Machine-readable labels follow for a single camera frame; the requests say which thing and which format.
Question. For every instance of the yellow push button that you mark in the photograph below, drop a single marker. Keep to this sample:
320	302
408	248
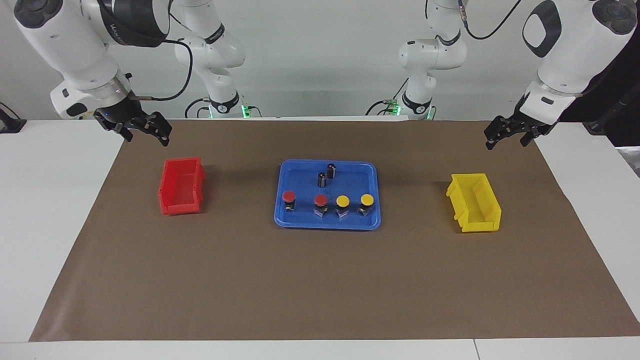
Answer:
342	202
367	201

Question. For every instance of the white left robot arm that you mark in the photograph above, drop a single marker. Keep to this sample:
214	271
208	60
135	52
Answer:
570	55

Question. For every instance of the red push button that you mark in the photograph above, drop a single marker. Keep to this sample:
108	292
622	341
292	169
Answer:
320	202
288	197

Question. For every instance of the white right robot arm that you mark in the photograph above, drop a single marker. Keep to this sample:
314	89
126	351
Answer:
75	45

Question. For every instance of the grey metal plate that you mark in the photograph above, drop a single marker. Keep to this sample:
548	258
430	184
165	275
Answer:
631	160

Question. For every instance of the blue plastic tray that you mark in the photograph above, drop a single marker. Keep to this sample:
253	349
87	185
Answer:
305	217

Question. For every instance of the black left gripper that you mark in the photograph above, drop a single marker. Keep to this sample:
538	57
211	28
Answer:
522	125

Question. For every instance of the yellow plastic bin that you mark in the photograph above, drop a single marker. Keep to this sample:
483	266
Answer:
475	205

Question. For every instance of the black cylindrical capacitor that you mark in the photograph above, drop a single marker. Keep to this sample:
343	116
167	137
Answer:
322	179
331	170

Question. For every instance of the brown paper table mat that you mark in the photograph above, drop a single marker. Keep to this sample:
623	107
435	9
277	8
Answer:
320	280

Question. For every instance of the red plastic bin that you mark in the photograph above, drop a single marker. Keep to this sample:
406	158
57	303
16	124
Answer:
181	195

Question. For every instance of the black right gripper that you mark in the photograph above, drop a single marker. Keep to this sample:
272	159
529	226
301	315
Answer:
125	116

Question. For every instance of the black stand base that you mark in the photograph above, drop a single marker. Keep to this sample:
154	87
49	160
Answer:
607	122

